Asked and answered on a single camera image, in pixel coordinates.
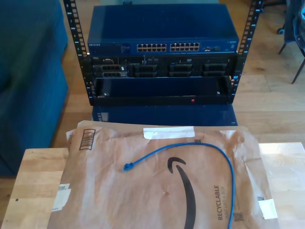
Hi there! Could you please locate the blue network cable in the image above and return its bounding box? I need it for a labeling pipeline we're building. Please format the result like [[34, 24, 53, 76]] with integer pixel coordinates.
[[122, 141, 236, 229]]

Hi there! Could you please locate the dark blue flat chassis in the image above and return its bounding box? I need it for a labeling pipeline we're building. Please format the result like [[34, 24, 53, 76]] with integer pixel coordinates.
[[91, 104, 239, 126]]

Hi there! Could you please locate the white tape strip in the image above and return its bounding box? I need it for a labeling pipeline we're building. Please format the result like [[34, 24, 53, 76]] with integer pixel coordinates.
[[142, 126, 195, 140]]

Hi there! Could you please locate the black rack server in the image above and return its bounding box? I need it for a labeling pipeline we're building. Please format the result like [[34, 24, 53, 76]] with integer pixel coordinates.
[[90, 54, 239, 78]]

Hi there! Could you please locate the brown paper mailer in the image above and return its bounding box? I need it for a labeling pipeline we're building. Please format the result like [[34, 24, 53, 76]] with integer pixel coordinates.
[[47, 120, 280, 229]]

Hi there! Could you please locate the white barcode shipping label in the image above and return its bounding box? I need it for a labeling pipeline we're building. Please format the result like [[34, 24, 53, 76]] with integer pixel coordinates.
[[51, 183, 72, 213]]

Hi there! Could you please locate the blue couch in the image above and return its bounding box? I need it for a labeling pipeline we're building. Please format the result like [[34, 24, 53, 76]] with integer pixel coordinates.
[[0, 0, 70, 178]]

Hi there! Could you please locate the small white paper label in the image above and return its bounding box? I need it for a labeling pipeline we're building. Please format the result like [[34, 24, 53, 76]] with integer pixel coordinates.
[[258, 199, 279, 220]]

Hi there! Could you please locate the black chair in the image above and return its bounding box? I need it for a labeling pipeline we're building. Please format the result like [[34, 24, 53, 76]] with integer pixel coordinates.
[[277, 0, 305, 84]]

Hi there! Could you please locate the black server rack frame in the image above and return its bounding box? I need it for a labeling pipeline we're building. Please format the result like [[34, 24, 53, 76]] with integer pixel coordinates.
[[62, 0, 264, 107]]

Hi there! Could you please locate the blue network switch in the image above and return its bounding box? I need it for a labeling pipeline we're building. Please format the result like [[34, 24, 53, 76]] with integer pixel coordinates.
[[87, 4, 240, 56]]

